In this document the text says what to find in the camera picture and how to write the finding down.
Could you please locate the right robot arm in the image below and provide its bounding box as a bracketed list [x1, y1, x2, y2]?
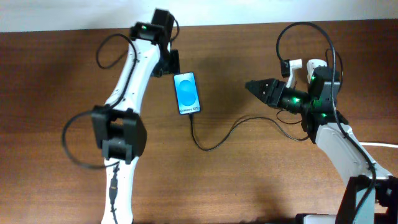
[245, 67, 397, 223]

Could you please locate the blue Samsung Galaxy smartphone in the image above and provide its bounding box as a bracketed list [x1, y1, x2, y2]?
[174, 72, 201, 115]

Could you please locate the black USB charging cable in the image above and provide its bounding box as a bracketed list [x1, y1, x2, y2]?
[188, 49, 345, 152]

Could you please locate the white power strip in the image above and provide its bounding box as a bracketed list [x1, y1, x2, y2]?
[307, 59, 327, 83]

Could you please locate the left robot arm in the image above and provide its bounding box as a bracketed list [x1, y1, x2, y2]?
[91, 9, 180, 223]

